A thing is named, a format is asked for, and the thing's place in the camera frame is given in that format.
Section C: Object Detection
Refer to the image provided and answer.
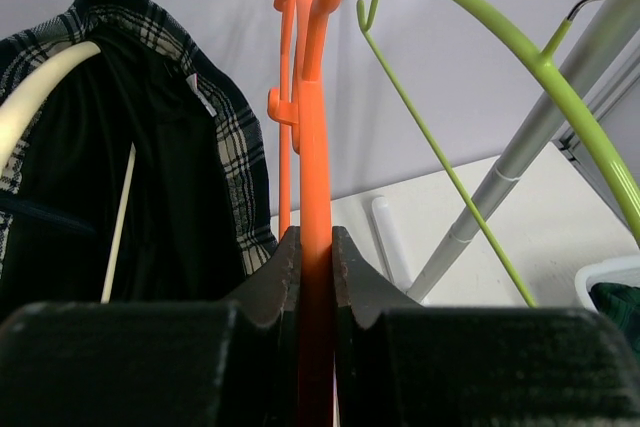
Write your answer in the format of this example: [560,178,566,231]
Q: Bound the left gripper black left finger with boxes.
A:
[1,227,301,426]

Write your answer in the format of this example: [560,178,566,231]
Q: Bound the dark green plaid skirt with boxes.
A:
[590,282,639,336]

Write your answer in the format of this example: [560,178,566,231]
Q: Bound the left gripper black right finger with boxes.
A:
[332,227,639,426]

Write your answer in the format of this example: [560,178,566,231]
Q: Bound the cream wooden hanger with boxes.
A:
[1,41,136,304]

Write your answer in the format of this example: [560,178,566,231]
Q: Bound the white garment rack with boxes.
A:
[357,0,639,305]

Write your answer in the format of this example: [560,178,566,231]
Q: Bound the navy cream plaid skirt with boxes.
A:
[1,0,276,315]

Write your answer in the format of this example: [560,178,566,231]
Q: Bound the white plastic basket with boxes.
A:
[574,255,639,311]

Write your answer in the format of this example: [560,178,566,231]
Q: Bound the orange plastic hanger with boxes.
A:
[267,0,342,426]

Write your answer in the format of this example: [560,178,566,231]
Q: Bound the green plastic hanger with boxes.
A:
[342,0,640,308]

